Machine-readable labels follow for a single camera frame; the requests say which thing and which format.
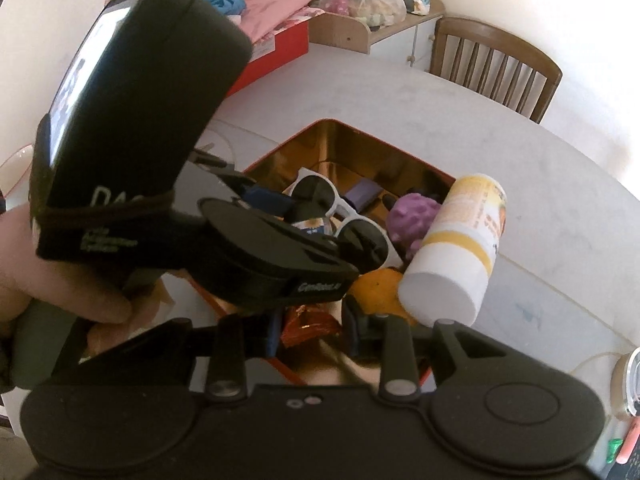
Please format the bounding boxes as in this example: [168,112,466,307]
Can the purple spiky ball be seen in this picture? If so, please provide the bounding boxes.
[387,192,444,262]

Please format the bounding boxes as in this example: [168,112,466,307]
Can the pink printed cloth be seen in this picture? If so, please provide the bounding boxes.
[202,0,324,47]

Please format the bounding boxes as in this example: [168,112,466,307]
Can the white round sunglasses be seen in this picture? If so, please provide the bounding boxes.
[284,170,386,241]

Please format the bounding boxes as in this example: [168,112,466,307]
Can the large red box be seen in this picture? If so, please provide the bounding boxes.
[226,14,312,97]

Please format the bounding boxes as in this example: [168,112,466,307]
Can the blue soft toy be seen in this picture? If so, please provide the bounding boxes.
[207,0,249,17]

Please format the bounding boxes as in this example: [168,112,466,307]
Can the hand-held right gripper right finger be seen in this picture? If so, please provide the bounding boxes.
[344,297,506,405]

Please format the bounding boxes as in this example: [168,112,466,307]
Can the red orange snack wrapper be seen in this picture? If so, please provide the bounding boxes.
[279,304,344,349]

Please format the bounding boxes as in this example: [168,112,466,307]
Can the wooden chair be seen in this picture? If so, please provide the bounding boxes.
[429,16,564,125]

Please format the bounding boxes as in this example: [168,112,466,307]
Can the pink tube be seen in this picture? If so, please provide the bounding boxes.
[617,419,640,467]

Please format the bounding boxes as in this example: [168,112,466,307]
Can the small blue labelled packet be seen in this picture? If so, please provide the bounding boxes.
[294,217,335,237]

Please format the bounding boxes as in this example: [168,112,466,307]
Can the red tin box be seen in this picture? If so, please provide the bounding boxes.
[199,118,457,387]

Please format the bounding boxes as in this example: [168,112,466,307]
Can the yellow white bottle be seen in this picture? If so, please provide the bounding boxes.
[398,173,509,329]

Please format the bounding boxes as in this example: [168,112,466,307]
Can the person's left hand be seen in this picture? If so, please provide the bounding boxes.
[0,206,134,326]

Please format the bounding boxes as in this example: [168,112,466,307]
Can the orange fruit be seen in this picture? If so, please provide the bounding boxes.
[349,267,420,327]

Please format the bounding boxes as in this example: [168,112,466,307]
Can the small purple box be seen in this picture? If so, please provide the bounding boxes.
[344,179,384,211]

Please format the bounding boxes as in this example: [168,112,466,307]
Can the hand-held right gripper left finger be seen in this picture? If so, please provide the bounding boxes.
[87,312,282,403]

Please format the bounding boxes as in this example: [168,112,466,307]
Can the white sideboard cabinet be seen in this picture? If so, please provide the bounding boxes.
[307,0,446,70]

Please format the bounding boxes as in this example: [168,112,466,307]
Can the beige translucent dish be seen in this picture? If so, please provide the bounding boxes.
[0,144,36,197]

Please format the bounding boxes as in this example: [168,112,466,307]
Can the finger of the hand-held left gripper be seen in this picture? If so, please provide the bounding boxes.
[192,152,297,222]
[340,220,391,273]

